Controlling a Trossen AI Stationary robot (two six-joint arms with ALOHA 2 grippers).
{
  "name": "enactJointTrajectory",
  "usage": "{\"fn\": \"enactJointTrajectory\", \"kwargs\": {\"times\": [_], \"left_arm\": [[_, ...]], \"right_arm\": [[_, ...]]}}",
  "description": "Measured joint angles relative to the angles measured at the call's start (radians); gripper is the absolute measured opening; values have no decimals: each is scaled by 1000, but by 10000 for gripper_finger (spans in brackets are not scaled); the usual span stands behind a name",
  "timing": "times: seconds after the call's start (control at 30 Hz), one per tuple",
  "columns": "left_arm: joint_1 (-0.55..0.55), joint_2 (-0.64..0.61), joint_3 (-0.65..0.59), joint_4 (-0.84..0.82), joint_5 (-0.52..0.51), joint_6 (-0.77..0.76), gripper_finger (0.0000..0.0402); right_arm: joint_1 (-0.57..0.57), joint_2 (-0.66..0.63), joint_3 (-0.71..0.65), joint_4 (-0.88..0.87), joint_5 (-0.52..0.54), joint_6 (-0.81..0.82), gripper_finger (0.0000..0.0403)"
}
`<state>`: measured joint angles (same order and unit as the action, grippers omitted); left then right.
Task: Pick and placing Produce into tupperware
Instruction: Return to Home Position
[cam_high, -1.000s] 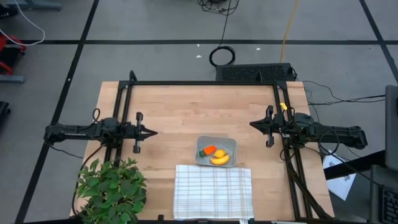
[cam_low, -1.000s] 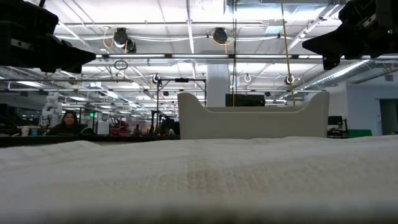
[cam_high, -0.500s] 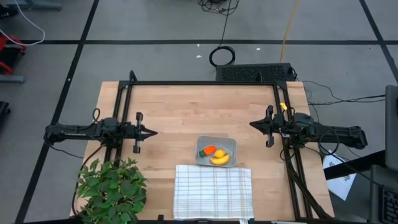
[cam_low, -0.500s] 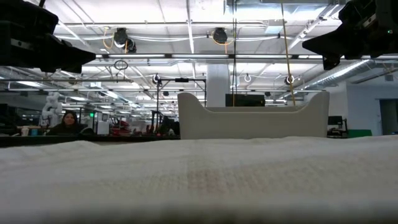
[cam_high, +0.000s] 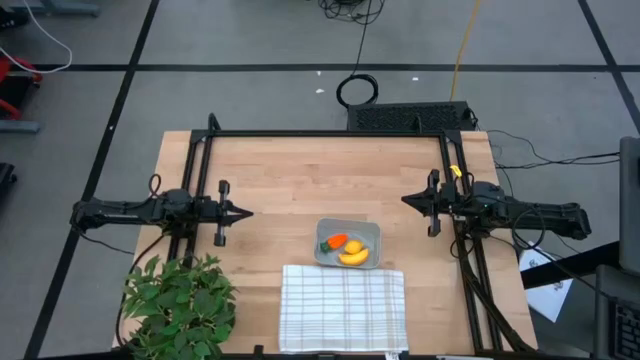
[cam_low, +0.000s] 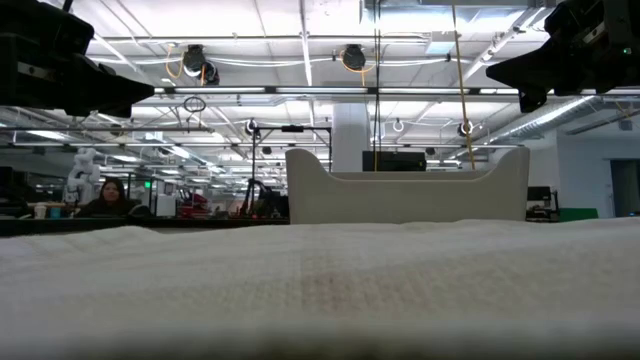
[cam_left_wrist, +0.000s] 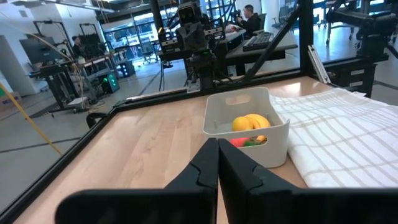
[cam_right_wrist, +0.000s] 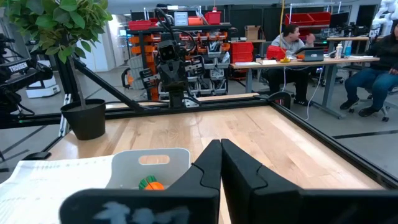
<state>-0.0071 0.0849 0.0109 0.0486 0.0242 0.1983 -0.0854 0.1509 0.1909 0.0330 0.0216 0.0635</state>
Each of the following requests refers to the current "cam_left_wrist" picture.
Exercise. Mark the person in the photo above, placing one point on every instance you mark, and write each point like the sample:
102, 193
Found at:
252, 23
77, 48

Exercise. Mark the grey office chair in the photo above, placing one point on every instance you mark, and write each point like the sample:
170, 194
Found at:
283, 14

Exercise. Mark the silver aluminium extrusion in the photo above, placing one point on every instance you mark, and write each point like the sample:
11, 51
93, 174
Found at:
318, 65

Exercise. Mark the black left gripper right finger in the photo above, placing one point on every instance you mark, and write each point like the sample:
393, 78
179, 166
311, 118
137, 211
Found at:
280, 205

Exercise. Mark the orange toy carrot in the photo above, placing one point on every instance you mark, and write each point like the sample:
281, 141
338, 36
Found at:
239, 142

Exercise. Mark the yellow toy banana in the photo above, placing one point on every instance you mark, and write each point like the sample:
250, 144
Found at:
260, 119

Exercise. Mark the black keyboard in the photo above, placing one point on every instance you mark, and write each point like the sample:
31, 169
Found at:
258, 42

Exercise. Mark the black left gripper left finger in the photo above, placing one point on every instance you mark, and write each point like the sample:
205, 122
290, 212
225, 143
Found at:
140, 208

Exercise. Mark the cardboard box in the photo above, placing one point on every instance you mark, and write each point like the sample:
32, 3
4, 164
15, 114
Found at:
9, 101

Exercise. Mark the white checked dish towel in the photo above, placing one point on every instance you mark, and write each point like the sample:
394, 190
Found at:
342, 140

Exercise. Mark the computer with green light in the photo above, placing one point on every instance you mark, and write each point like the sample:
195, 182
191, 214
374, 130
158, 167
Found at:
111, 82

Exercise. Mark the grey plastic tub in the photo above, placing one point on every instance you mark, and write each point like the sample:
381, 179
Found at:
270, 152

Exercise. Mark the grey office desk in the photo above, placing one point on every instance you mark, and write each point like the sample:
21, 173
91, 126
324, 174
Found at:
287, 46

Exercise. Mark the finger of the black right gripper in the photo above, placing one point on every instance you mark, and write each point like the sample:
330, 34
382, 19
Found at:
186, 37
198, 37

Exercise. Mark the black equipment stand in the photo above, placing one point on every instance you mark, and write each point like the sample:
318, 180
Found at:
59, 84

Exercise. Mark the yellow toy lemon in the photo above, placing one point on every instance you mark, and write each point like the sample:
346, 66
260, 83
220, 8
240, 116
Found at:
242, 124

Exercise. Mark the black robot station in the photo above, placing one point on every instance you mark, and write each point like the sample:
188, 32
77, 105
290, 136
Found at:
370, 40

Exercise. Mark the black aluminium table frame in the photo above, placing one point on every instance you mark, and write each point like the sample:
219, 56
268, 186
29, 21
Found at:
306, 37

